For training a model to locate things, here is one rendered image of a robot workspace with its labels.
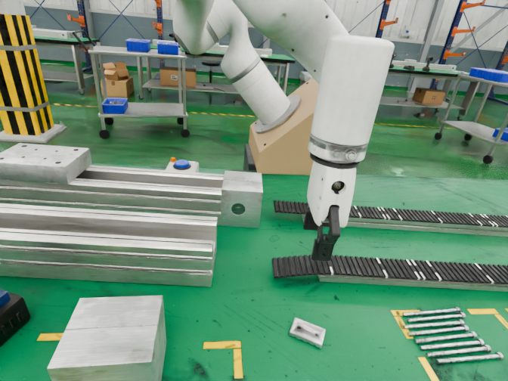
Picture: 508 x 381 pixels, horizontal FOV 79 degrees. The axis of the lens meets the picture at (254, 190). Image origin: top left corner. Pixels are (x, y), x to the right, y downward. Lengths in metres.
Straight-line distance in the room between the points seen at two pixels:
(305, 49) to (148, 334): 0.44
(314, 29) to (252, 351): 0.47
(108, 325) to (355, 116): 0.39
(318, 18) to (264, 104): 0.56
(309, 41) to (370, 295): 0.44
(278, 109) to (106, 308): 0.79
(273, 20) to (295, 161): 0.61
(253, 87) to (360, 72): 0.63
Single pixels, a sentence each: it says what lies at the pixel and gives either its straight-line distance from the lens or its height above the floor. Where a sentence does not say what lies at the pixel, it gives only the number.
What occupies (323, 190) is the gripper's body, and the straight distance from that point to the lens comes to 0.45.
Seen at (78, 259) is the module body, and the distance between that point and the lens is 0.59.
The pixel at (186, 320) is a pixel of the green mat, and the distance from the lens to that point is 0.53.
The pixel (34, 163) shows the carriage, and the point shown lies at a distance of 0.77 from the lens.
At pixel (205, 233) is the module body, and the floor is 0.84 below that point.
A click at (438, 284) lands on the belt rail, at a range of 0.70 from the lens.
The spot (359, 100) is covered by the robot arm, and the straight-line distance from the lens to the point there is 0.42.
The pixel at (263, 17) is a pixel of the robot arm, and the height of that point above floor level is 1.20.
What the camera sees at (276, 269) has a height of 0.80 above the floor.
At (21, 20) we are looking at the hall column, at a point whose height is 1.06.
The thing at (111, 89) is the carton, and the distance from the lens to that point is 5.60.
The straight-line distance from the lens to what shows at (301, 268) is 0.58.
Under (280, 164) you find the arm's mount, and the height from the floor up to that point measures 0.81.
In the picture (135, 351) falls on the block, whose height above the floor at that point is 0.87.
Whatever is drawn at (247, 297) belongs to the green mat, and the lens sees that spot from 0.56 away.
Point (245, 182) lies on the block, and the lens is 0.70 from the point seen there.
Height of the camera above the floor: 1.19
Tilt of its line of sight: 28 degrees down
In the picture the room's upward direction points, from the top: 5 degrees clockwise
